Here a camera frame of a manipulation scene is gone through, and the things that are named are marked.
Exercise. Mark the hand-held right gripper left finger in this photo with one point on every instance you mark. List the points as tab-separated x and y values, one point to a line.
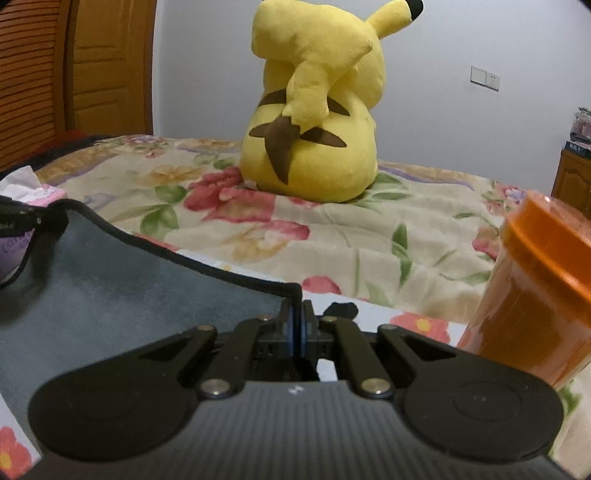
288	333

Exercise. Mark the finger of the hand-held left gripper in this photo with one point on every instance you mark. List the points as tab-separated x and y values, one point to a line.
32	218

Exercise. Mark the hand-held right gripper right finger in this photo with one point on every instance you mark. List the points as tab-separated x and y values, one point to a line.
305	333

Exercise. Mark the grey towel with black edge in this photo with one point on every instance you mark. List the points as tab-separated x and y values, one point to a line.
138	300

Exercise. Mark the pink tissue pack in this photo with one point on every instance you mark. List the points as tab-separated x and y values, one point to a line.
27	187

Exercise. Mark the wooden louvered panel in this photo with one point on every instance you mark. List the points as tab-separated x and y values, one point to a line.
27	78

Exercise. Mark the floral blanket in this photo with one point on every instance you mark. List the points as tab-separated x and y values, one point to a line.
415	221

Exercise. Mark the wooden door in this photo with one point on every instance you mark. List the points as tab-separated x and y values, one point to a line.
111	69

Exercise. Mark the yellow plush toy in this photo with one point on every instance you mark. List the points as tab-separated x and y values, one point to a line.
318	152

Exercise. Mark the orange plastic jar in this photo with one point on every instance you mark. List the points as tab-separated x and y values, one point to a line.
531	300

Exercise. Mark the wooden cabinet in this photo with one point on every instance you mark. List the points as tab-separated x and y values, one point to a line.
575	182

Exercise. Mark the stack of books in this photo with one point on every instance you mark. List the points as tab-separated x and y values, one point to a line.
582	131

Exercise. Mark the white wall switch plate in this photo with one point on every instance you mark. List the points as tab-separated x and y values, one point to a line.
485	77

